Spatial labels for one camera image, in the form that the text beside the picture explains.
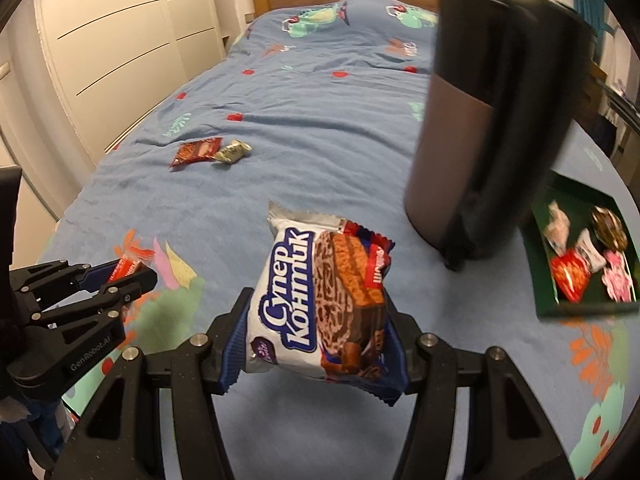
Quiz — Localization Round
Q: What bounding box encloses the red spicy snack pouch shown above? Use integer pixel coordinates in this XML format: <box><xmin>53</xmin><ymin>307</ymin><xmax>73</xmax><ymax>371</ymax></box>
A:
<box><xmin>550</xmin><ymin>229</ymin><xmax>606</xmax><ymax>304</ymax></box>

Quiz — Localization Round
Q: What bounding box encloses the small red candy packet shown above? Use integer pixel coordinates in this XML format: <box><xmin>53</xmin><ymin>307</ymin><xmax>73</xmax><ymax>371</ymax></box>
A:
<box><xmin>108</xmin><ymin>247</ymin><xmax>154</xmax><ymax>283</ymax></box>

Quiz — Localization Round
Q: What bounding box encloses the blue patterned bed cover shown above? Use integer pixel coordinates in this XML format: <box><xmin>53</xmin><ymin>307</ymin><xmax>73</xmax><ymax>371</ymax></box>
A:
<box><xmin>44</xmin><ymin>0</ymin><xmax>639</xmax><ymax>479</ymax></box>

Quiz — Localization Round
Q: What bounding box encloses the olive green snack packet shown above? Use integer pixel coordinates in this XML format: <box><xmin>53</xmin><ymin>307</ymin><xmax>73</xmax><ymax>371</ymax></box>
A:
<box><xmin>214</xmin><ymin>139</ymin><xmax>253</xmax><ymax>165</ymax></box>

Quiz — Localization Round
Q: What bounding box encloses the brown chocolate snack bag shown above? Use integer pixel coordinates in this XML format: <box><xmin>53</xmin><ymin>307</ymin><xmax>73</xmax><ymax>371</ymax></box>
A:
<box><xmin>591</xmin><ymin>206</ymin><xmax>628</xmax><ymax>252</ymax></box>

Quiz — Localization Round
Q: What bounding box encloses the dark red jerky packet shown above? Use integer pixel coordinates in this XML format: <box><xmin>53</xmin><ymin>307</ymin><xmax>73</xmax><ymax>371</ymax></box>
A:
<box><xmin>169</xmin><ymin>136</ymin><xmax>221</xmax><ymax>168</ymax></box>

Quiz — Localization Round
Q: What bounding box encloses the pink striped snack packet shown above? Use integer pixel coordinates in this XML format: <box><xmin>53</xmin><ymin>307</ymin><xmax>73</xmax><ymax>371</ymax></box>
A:
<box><xmin>542</xmin><ymin>200</ymin><xmax>570</xmax><ymax>256</ymax></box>

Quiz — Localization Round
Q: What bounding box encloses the white wardrobe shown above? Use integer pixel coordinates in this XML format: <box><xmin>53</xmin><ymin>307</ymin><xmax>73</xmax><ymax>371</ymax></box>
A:
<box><xmin>34</xmin><ymin>0</ymin><xmax>224</xmax><ymax>162</ymax></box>

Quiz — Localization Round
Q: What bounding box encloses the teal curtain right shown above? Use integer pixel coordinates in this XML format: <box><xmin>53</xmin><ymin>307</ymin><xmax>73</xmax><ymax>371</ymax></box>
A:
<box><xmin>574</xmin><ymin>0</ymin><xmax>614</xmax><ymax>51</ymax></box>

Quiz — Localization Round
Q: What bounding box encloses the white blue cookie pack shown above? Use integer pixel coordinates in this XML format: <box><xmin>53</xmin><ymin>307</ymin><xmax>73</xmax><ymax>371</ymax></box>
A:
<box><xmin>245</xmin><ymin>203</ymin><xmax>408</xmax><ymax>405</ymax></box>

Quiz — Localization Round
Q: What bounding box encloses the green tray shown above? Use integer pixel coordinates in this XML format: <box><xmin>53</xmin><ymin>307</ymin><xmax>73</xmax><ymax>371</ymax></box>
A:
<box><xmin>521</xmin><ymin>172</ymin><xmax>639</xmax><ymax>318</ymax></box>

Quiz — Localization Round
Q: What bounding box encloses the pink cartoon character packet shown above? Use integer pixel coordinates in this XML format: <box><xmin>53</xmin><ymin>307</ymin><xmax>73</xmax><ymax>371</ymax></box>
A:
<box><xmin>602</xmin><ymin>249</ymin><xmax>636</xmax><ymax>302</ymax></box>

